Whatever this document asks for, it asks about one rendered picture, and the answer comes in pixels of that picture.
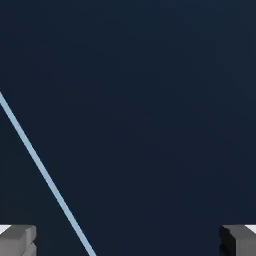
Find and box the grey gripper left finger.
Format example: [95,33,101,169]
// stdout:
[0,224,38,256]

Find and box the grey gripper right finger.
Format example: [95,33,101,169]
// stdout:
[218,224,256,256]

